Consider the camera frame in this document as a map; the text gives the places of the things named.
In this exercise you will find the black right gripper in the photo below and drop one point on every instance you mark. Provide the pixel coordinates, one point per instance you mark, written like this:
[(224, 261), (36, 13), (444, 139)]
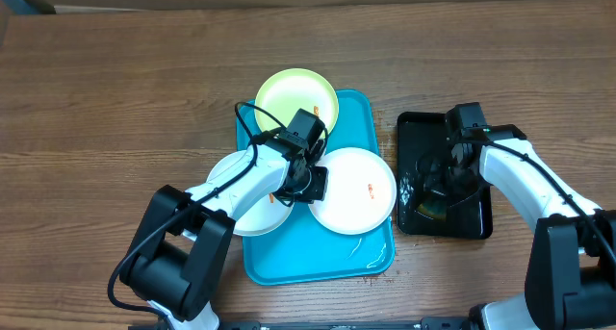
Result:
[(440, 184)]

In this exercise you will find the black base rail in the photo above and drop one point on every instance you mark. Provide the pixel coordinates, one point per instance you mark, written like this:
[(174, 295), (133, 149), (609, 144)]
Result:
[(426, 323)]

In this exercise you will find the black water tray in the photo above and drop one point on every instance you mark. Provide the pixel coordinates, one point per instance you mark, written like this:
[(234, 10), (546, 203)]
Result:
[(416, 133)]

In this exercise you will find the blue plastic tray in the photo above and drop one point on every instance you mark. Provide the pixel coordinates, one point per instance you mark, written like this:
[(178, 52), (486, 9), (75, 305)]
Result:
[(301, 249)]

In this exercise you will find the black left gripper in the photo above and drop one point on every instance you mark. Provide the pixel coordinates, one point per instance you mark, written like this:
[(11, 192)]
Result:
[(320, 192)]

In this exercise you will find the light green plate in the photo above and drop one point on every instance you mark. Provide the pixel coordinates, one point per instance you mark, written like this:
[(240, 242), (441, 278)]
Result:
[(289, 90)]

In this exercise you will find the yellow green sponge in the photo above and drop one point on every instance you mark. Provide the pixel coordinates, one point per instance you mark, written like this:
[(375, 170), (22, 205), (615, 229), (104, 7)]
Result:
[(433, 209)]

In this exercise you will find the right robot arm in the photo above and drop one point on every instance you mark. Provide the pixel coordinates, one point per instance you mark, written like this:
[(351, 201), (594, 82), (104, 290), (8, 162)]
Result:
[(570, 277)]

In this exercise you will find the white plate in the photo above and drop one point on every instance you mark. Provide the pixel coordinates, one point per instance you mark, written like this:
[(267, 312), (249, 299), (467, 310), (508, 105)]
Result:
[(264, 216), (360, 192)]

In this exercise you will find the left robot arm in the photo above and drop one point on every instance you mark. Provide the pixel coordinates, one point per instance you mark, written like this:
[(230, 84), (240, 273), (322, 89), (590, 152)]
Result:
[(174, 262)]

